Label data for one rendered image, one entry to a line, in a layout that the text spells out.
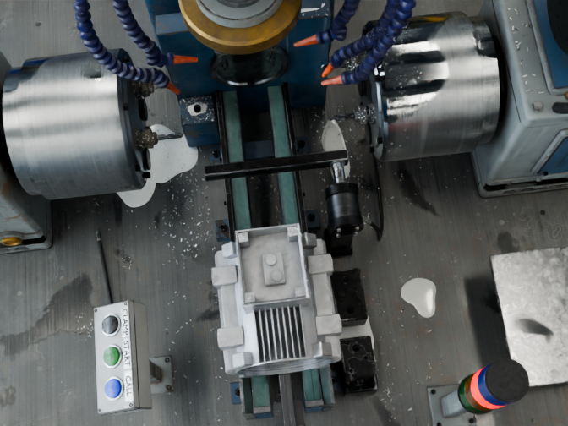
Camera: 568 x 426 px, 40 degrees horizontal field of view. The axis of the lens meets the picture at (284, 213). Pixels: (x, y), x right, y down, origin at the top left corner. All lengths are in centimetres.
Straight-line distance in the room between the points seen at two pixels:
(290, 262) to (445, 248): 45
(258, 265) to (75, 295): 49
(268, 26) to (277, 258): 35
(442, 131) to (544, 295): 36
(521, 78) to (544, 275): 37
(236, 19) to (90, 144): 35
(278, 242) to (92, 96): 38
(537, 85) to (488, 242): 39
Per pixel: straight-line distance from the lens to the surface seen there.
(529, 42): 139
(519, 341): 146
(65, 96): 134
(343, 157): 139
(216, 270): 128
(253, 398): 140
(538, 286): 149
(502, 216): 164
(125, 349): 128
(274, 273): 121
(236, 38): 114
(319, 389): 140
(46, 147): 134
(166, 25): 139
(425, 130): 135
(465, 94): 134
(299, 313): 125
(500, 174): 155
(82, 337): 159
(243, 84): 154
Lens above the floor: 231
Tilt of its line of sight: 71 degrees down
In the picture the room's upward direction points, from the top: 3 degrees counter-clockwise
